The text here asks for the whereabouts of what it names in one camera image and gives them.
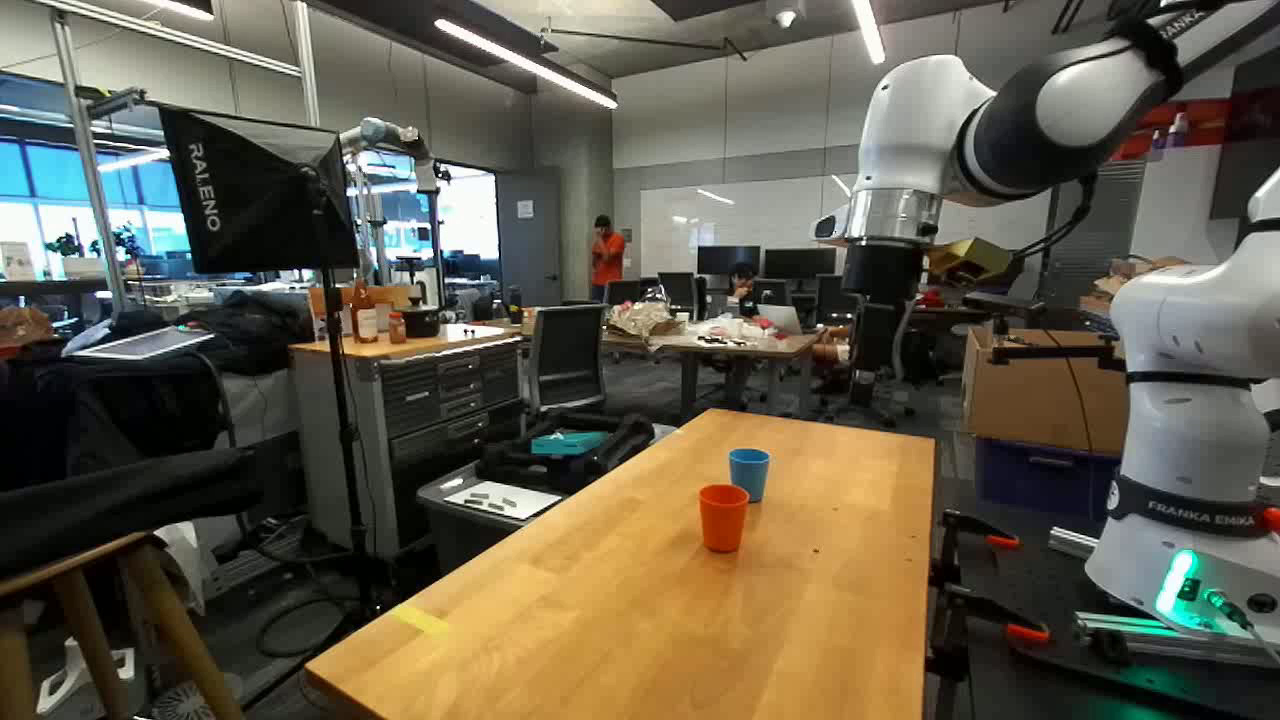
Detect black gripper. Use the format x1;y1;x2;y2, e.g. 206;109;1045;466
836;236;930;383

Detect orange plastic cup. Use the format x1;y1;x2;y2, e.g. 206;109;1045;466
696;481;752;557

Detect blue plastic cup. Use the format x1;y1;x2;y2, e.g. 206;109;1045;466
725;444;771;506

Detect black computer monitor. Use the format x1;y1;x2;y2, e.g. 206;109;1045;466
759;245;839;289
691;238;763;284

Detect cluttered work table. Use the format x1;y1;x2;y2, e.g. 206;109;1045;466
603;297;822;418

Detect brown cardboard box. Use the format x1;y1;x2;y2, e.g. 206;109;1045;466
959;320;1133;458

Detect blue storage bin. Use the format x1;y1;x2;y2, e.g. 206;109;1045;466
973;436;1121;531

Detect person in orange shirt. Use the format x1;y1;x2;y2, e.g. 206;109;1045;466
588;211;631;299

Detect black mesh office chair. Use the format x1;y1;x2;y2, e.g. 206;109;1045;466
528;299;611;416

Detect black bag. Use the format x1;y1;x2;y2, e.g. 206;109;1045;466
474;413;658;494

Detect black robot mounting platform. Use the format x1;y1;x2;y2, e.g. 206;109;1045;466
928;475;1280;720

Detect teal case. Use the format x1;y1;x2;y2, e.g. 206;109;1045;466
528;429;617;462

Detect grey door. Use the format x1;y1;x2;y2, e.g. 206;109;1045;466
500;169;567;309

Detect grey white box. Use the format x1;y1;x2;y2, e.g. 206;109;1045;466
416;462;562;572

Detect grey drawer tool cabinet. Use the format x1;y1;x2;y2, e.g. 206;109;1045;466
288;322;528;563

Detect orange bottles on cabinet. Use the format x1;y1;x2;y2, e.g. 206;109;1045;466
349;284;410;349

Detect black light stand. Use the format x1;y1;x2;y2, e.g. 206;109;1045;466
314;262;379;572

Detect black softbox light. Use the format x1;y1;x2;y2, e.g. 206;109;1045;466
155;101;360;277

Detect black draped clothing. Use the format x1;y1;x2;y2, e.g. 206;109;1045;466
197;293;319;379

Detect black cloth on stool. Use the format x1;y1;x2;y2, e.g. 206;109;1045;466
0;444;264;583

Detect wooden stool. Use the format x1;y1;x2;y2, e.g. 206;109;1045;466
0;529;252;720

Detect wall whiteboard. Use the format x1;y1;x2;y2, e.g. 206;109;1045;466
635;170;855;278

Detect black clamp orange handle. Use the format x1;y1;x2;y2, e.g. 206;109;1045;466
934;513;1026;560
930;583;1055;655

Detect aluminium rail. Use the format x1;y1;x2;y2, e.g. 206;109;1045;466
1071;609;1280;673

